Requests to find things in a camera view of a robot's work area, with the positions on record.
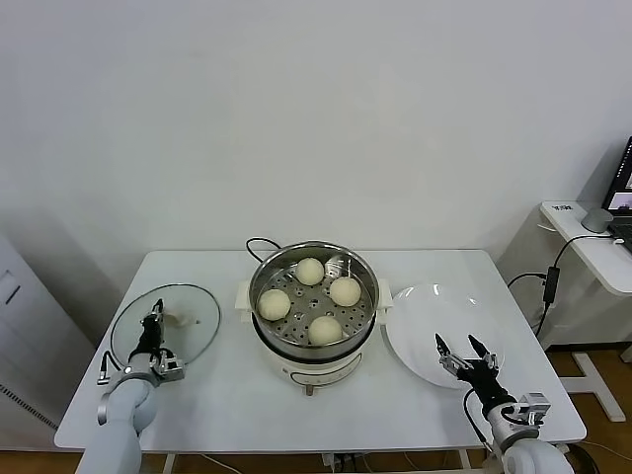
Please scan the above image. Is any white floor cabinet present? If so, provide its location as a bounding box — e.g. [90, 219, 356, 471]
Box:
[0, 231, 98, 453]

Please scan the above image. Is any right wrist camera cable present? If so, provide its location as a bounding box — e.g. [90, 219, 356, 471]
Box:
[463, 388, 496, 453]

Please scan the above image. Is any white round plate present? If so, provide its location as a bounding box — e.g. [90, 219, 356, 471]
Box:
[384, 283, 507, 391]

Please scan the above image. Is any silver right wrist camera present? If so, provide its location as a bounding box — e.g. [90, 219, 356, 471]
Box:
[516, 391, 552, 427]

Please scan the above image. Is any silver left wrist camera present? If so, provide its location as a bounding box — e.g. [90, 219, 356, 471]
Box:
[151, 355, 188, 382]

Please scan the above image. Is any cream electric cooker base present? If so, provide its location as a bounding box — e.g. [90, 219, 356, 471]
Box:
[234, 278, 394, 398]

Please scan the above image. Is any black adapter cable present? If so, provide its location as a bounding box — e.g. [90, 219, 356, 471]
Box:
[507, 234, 626, 338]

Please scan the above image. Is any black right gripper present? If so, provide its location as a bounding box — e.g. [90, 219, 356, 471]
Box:
[434, 332, 511, 404]

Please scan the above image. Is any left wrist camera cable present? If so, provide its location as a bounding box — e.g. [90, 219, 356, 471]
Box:
[95, 350, 130, 385]

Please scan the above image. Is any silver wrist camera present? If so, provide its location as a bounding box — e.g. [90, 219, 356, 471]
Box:
[516, 391, 552, 427]
[151, 355, 188, 382]

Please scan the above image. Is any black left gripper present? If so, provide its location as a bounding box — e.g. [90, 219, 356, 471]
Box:
[128, 297, 167, 367]

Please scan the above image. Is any stainless steel steamer basket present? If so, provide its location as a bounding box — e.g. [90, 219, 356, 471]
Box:
[248, 240, 380, 350]

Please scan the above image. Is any round glass pot lid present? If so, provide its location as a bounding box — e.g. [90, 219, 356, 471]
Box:
[110, 282, 222, 369]

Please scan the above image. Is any white side desk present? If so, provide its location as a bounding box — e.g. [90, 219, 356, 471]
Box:
[538, 199, 632, 424]

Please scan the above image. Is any black cooker power cord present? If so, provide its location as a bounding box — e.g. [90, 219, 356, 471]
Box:
[245, 237, 283, 266]

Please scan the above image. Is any white steamed baozi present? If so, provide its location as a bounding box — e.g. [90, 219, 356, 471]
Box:
[307, 315, 344, 347]
[257, 288, 292, 323]
[295, 257, 326, 287]
[328, 276, 362, 307]

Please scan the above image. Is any black laptop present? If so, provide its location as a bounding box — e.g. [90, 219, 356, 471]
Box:
[600, 135, 632, 238]

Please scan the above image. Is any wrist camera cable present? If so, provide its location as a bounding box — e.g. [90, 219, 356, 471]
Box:
[95, 350, 130, 385]
[463, 388, 496, 453]

